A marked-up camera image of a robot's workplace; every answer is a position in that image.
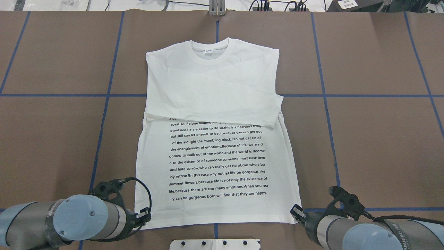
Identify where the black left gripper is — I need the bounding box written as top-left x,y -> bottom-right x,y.
122,207 -> 151,237

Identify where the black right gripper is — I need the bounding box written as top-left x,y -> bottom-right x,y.
290,204 -> 323,240

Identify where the white long-sleeve printed shirt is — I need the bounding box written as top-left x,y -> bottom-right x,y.
135,38 -> 301,230

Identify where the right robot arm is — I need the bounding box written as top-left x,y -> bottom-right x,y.
290,204 -> 444,250

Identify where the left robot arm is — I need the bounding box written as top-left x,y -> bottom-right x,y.
1,194 -> 151,250

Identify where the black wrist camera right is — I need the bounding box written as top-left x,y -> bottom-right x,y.
326,186 -> 365,220

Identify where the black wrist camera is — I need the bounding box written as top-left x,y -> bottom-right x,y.
88,177 -> 135,207
326,186 -> 365,220

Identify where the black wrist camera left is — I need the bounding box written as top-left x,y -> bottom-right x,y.
88,177 -> 135,207

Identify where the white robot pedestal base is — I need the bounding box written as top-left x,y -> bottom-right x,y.
169,239 -> 261,250

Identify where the aluminium frame post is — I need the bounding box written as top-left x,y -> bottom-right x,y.
209,0 -> 226,16

